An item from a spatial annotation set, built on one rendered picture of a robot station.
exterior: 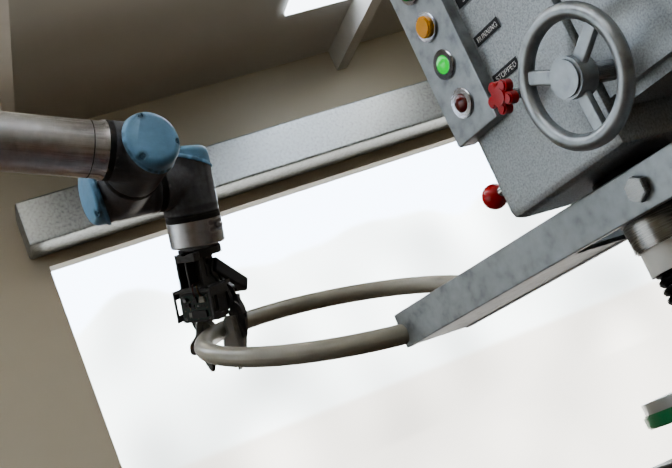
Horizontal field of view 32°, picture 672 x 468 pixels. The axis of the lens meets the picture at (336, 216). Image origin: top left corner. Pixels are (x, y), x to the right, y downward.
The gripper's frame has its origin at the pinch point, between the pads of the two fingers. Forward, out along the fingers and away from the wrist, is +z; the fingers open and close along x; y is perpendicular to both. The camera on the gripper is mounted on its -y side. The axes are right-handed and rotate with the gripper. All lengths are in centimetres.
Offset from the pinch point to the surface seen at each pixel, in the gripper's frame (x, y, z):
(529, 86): 70, 47, -37
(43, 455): -369, -379, 136
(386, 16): -193, -617, -95
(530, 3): 70, 41, -46
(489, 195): 59, 32, -25
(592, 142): 77, 51, -31
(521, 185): 65, 38, -26
